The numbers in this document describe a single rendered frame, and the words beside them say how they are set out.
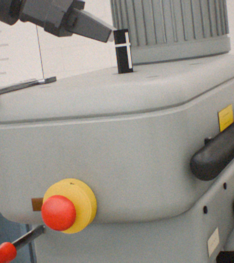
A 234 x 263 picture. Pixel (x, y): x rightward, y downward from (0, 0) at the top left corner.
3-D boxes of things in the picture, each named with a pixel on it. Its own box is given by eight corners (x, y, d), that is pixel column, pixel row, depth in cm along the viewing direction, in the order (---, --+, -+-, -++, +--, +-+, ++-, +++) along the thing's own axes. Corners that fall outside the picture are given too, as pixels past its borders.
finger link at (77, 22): (105, 47, 93) (64, 29, 93) (114, 25, 92) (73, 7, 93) (103, 47, 91) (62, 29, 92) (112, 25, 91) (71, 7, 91)
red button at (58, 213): (73, 233, 72) (68, 197, 72) (40, 233, 74) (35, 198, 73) (85, 224, 75) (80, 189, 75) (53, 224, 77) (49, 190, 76)
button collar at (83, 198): (94, 233, 75) (86, 181, 74) (45, 234, 77) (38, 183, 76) (100, 228, 77) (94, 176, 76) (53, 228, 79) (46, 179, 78)
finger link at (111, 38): (118, 25, 97) (79, 8, 98) (110, 46, 98) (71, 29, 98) (120, 25, 99) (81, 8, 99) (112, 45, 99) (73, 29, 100)
